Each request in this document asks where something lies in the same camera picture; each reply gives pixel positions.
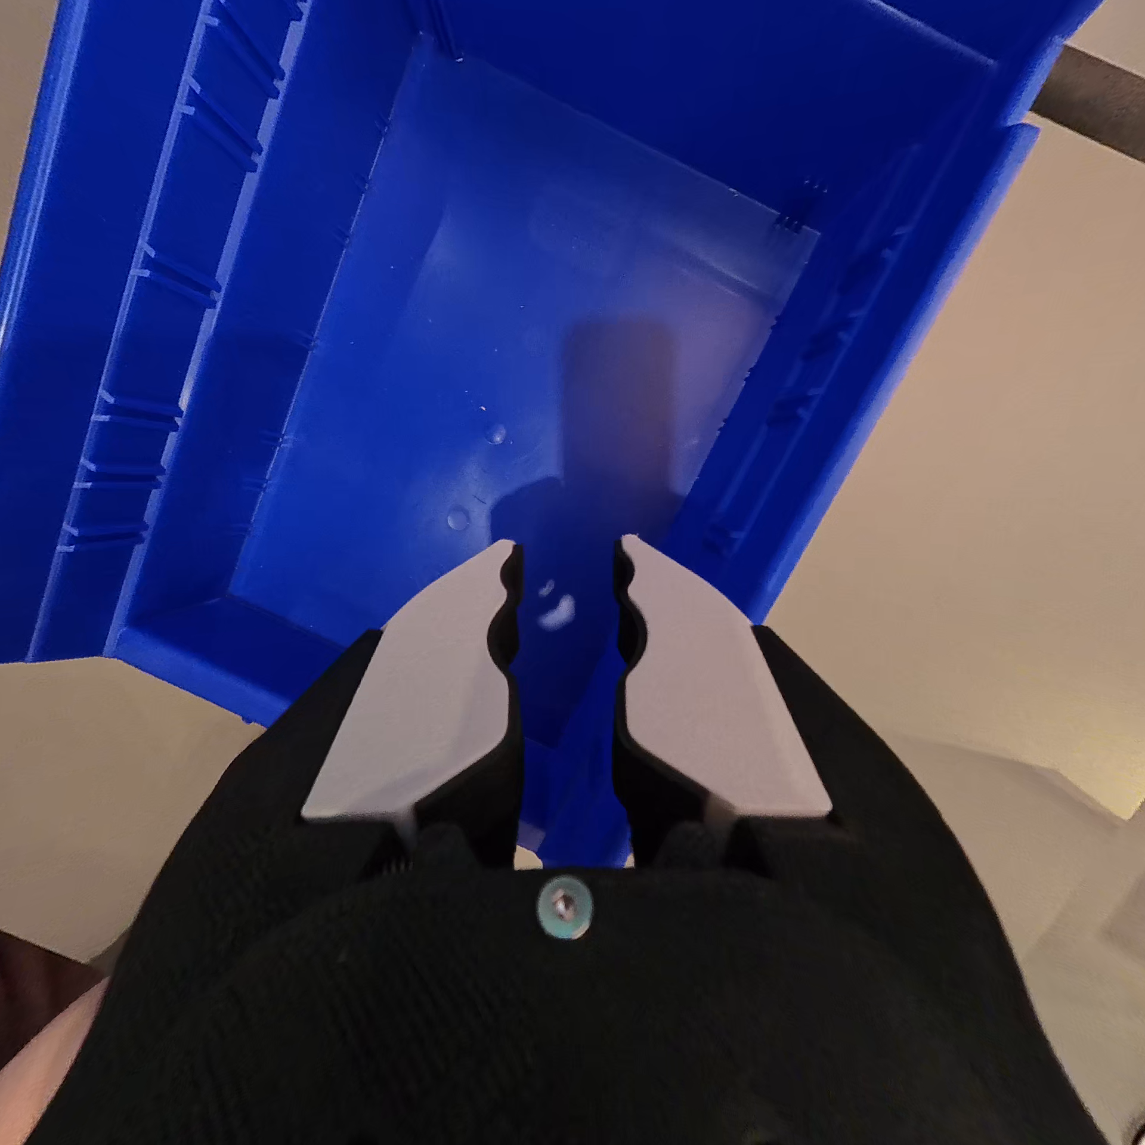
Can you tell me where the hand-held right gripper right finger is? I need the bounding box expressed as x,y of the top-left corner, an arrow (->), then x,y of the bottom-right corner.
612,534 -> 836,874

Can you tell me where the blue plastic bin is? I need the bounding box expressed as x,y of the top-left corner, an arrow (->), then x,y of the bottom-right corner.
0,0 -> 1105,871

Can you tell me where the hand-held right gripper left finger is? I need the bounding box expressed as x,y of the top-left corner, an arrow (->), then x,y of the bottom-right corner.
301,538 -> 525,864

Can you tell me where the person's left forearm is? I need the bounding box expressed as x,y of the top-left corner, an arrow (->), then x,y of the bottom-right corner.
0,979 -> 110,1145

